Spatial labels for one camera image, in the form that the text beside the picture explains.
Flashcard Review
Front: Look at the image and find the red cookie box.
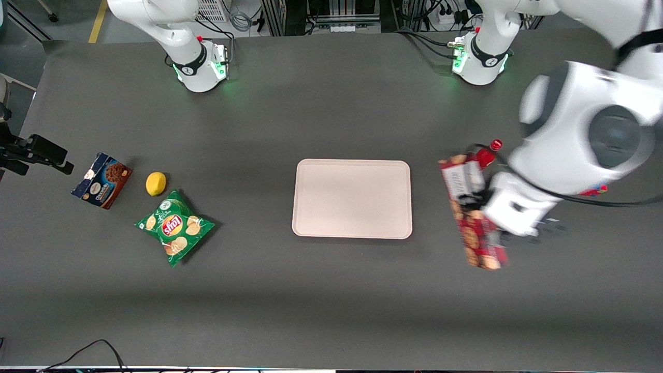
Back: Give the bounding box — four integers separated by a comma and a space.
439, 153, 510, 271

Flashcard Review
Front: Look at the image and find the blue chocolate cookie box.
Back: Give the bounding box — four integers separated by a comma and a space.
71, 152, 133, 210

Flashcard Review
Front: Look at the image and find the beige plastic tray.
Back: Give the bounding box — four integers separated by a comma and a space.
292, 159, 413, 240

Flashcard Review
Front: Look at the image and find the white vented box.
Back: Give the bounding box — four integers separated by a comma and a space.
196, 0, 229, 23

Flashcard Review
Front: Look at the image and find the red bottle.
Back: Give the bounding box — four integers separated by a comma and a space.
475, 138, 503, 169

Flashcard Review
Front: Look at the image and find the yellow lemon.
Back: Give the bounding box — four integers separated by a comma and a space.
146, 171, 167, 197

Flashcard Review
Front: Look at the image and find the green Lay's chip bag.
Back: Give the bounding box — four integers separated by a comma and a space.
134, 190, 216, 268

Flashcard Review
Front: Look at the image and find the power strip with plugs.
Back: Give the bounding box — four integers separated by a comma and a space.
438, 4, 469, 26

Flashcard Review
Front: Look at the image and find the black equipment rack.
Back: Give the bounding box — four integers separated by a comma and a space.
261, 0, 467, 37

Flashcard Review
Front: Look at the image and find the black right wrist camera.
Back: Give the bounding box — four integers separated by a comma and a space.
15, 134, 74, 175

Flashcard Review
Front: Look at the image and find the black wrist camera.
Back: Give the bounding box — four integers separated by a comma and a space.
15, 134, 74, 175
458, 190, 494, 209

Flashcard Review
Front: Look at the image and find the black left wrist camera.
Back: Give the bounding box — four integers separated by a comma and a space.
458, 190, 494, 209

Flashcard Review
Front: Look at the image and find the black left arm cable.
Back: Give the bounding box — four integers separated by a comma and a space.
465, 144, 663, 208

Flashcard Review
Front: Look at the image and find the thin black table cable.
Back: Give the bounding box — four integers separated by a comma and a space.
36, 339, 128, 373

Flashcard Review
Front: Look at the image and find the black left base cable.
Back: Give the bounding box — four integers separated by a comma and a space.
394, 27, 459, 60

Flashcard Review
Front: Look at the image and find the black base cable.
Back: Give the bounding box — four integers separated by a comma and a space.
196, 18, 236, 65
394, 27, 459, 60

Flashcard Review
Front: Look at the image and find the black right base cable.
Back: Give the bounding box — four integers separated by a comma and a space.
196, 18, 236, 65

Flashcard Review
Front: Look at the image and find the grey coiled cable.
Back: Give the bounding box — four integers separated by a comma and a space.
229, 0, 255, 33

